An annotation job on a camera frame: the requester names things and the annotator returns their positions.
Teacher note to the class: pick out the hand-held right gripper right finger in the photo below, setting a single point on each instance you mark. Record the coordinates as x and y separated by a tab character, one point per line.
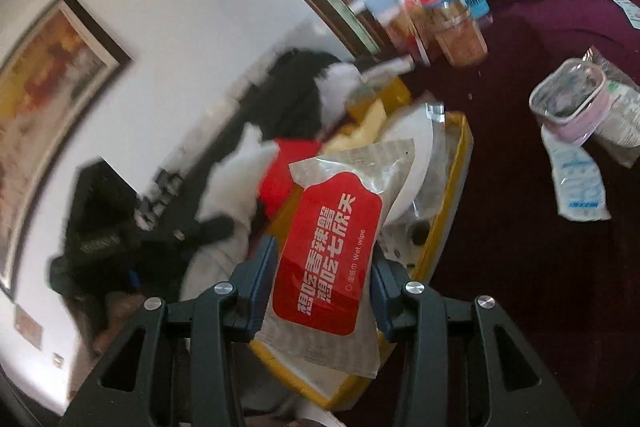
382	287

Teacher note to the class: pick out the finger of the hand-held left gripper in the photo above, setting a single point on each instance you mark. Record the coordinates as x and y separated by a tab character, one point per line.
217	229

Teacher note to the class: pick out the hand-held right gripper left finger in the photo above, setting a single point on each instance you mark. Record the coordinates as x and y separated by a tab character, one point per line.
260	277

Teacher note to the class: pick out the white fluffy cloth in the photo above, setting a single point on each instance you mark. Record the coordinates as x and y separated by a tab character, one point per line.
337	82
225	192

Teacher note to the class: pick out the red label wet wipe packet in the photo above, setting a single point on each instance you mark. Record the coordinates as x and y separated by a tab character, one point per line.
325	257

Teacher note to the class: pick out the yellow storage box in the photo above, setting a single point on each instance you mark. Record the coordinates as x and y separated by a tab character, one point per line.
452	187

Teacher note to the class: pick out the person's left forearm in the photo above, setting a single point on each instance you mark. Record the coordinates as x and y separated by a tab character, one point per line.
107	317

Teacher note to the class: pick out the white round packet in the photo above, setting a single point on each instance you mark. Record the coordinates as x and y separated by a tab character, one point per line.
415	157

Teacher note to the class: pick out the clear plastic packet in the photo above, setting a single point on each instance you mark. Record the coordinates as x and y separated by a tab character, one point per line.
442	167

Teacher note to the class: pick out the purple tablecloth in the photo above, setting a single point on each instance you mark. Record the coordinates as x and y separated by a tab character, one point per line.
525	282

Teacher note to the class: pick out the black bag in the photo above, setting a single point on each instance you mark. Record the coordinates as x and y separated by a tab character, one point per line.
295	92

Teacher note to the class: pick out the pale yellow packet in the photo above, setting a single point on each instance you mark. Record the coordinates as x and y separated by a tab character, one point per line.
365	127

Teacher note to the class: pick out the white tube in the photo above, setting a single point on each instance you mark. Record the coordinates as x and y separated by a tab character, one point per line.
385	68

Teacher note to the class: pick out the white blue packet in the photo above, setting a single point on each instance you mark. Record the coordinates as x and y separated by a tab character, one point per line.
580	182

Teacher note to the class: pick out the pink trimmed clear pouch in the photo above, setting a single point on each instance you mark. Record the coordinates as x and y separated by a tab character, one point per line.
575	127

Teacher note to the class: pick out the clear plastic bag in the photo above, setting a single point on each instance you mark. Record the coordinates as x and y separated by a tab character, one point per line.
622	122

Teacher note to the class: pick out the white paper cards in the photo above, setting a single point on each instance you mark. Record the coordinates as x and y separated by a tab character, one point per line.
625	4

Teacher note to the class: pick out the wall switch plate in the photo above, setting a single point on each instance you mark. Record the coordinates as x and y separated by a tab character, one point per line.
27	327

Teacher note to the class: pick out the small wall socket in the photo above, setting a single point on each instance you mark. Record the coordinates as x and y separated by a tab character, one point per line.
58	360

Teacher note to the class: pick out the framed wall picture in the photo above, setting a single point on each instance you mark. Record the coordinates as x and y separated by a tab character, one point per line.
50	107

